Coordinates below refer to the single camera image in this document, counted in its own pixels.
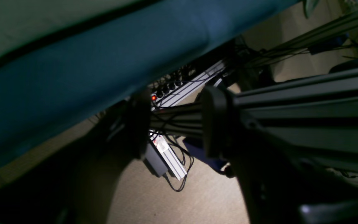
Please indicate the blue table cloth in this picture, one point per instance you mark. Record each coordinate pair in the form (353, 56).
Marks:
(56, 81)

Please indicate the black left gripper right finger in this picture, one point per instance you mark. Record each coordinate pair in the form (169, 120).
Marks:
(217, 113)

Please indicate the light green T-shirt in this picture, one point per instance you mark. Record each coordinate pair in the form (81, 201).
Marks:
(23, 21)

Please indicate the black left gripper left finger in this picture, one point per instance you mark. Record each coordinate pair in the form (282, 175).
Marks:
(139, 122)

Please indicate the black aluminium frame rail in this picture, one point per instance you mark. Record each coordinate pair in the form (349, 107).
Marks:
(318, 115)

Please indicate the white power strip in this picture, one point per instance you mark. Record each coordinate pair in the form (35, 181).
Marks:
(174, 97)

